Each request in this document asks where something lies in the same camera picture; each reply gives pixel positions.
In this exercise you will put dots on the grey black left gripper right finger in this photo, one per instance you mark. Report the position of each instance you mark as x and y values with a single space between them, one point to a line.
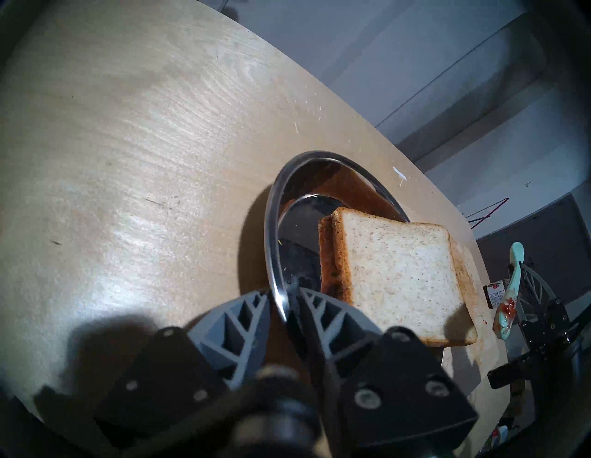
341 332

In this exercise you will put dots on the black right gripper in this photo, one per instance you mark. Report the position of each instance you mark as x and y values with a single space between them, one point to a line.
545 360

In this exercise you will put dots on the grey black left gripper left finger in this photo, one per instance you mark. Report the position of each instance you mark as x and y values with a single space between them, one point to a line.
221 337

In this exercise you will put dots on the mint green plastic knife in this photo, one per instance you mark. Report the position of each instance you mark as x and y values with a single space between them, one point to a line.
512 277

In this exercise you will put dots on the slice of white bread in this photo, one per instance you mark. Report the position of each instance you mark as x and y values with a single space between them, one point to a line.
397 277

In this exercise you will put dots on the round steel plate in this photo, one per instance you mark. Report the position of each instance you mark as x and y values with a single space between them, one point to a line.
300 217

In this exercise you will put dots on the glass jam jar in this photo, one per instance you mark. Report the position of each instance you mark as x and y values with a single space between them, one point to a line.
495 293

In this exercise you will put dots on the wooden cutting board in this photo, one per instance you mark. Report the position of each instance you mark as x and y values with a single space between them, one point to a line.
489 332

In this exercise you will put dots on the dark door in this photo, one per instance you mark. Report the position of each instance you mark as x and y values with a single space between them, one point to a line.
549 240

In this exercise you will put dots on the small white tape piece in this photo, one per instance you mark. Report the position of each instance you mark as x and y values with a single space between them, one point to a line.
400 173

